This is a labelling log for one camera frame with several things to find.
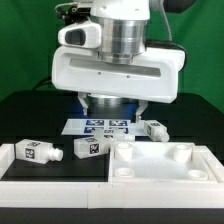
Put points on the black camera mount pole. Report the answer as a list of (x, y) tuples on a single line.
[(72, 13)]

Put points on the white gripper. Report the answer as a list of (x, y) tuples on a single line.
[(151, 76)]

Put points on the white square tabletop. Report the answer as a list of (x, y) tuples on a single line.
[(142, 162)]

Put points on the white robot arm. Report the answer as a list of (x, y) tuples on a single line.
[(104, 51)]

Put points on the white U-shaped fence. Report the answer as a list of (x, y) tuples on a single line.
[(111, 195)]

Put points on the white sheet with tags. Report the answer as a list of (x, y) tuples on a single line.
[(88, 126)]

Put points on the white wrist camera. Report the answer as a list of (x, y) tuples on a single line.
[(84, 35)]

